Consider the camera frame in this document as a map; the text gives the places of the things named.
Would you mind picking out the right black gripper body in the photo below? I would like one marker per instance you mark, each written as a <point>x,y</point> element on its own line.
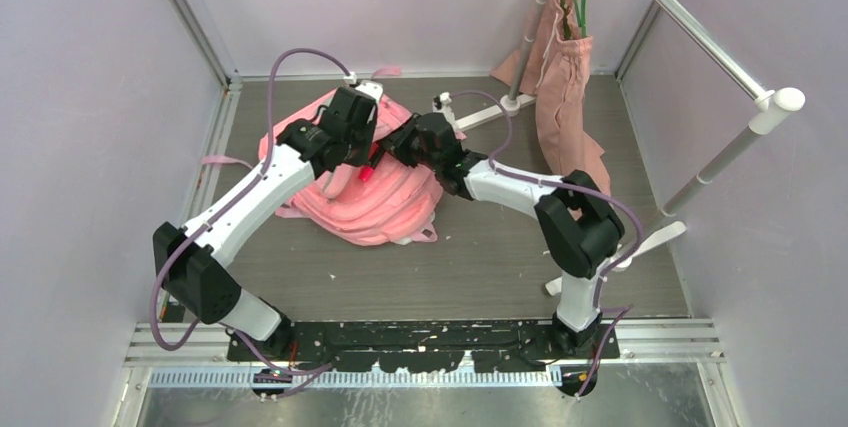
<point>408,145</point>

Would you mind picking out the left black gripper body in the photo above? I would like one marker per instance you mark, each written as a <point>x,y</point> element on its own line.
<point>361,143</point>

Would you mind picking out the pink capped black marker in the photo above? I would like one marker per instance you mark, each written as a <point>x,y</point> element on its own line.
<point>369,168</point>

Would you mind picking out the pink student backpack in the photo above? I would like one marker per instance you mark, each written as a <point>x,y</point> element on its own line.
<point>397,205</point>

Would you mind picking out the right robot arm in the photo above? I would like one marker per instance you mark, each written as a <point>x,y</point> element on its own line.
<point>581,230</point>

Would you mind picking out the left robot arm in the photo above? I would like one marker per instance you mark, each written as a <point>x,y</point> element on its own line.
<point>192,260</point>

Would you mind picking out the pink hanging trousers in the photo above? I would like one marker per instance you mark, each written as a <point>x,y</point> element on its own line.
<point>552,65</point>

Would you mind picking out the white metal clothes rack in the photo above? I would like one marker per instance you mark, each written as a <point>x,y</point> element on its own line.
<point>774,107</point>

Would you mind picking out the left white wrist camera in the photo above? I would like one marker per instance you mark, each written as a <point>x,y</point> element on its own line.
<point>367,87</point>

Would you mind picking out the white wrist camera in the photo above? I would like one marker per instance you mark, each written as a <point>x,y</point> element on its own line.
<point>442,105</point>
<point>367,87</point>

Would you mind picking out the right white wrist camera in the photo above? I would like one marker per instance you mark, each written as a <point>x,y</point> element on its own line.
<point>442,105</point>

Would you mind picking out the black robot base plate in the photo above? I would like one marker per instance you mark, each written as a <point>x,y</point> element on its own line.
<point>490,346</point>

